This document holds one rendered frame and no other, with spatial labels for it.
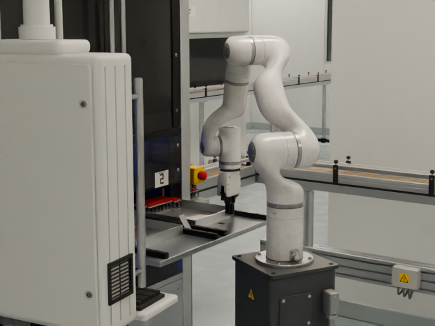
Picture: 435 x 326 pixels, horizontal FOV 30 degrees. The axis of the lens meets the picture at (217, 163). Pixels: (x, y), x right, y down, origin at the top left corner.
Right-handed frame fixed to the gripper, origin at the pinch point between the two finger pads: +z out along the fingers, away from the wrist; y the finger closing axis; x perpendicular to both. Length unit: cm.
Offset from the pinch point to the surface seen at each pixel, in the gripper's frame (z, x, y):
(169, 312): 47, -28, 3
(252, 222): 4.4, 9.5, -1.4
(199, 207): 3.1, -18.5, -5.6
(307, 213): 20, -12, -86
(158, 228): 3.8, -12.7, 28.2
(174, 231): 2.2, -1.8, 32.8
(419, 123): -20, 21, -144
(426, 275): 40, 49, -85
